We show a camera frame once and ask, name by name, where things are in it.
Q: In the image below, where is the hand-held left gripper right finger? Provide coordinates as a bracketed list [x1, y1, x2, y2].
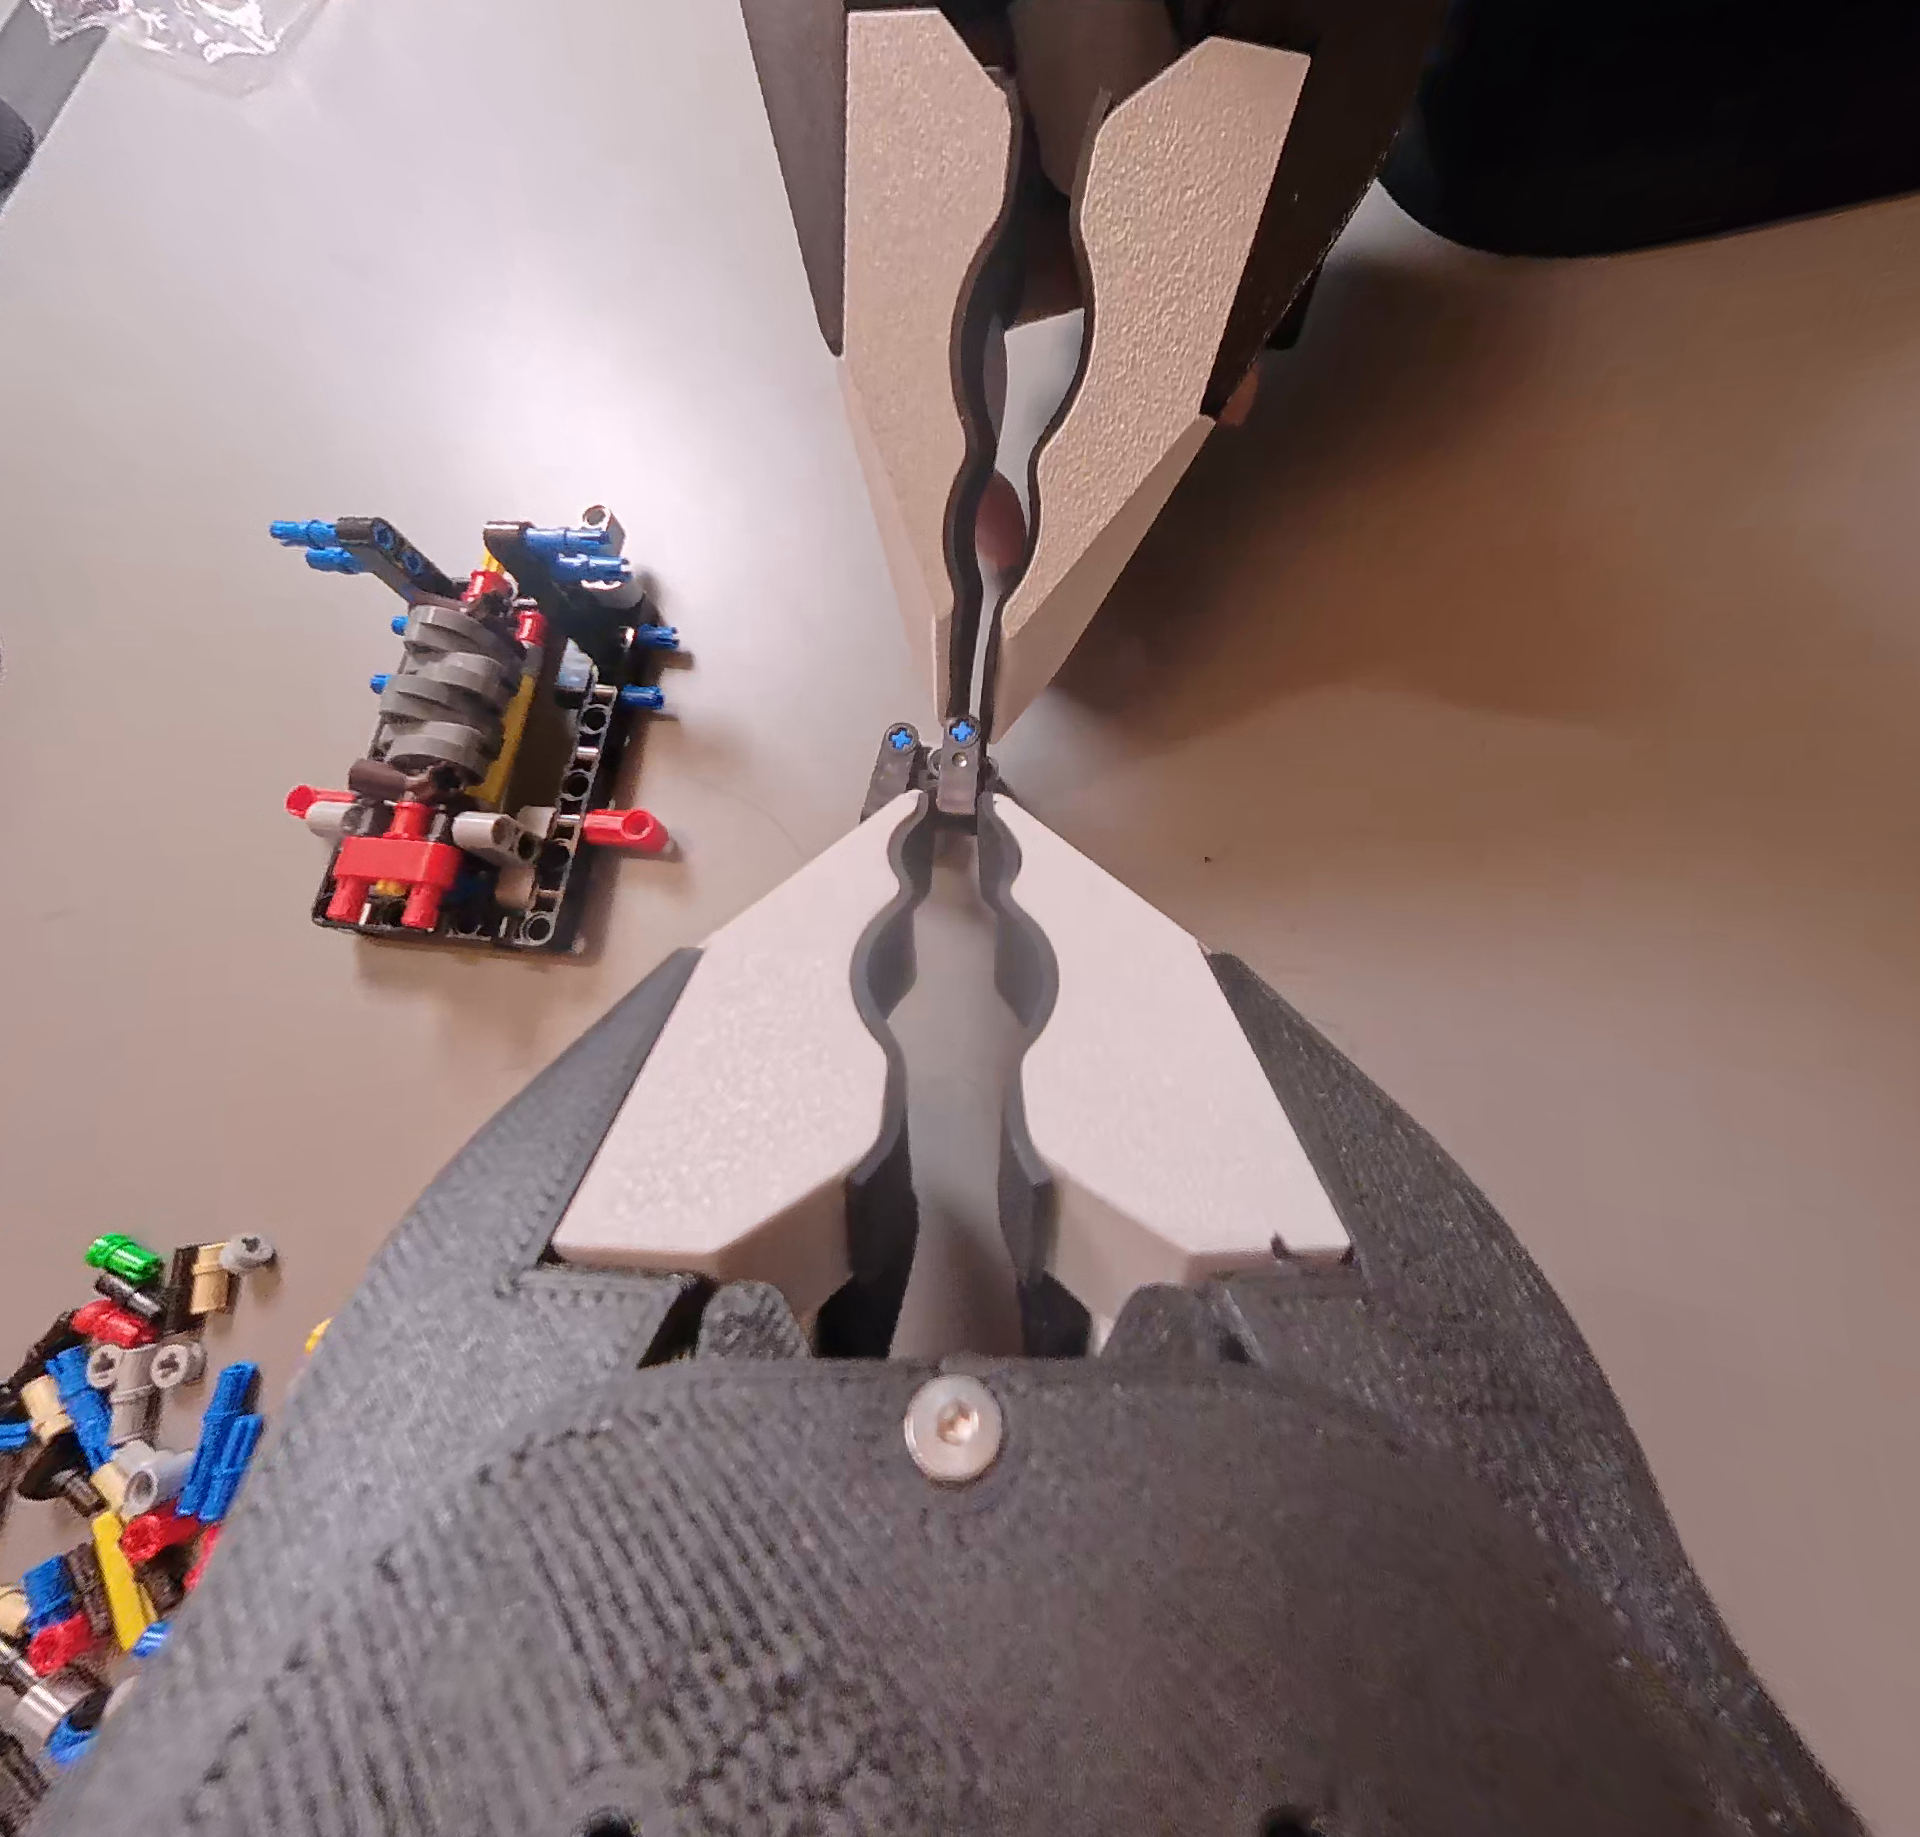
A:
[975, 790, 1355, 1358]

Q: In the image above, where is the lego engine assembly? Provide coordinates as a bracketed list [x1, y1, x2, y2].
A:
[272, 501, 682, 959]

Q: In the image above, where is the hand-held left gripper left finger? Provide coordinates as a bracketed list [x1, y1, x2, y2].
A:
[548, 790, 920, 1358]

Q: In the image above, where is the person's right forearm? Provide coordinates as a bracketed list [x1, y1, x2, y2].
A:
[1383, 0, 1920, 261]

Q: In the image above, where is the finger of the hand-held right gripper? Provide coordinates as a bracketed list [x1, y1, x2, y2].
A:
[985, 32, 1313, 739]
[835, 3, 1028, 739]

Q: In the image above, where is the pile of loose lego pieces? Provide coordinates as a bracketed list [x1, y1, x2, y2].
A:
[0, 1229, 335, 1797]

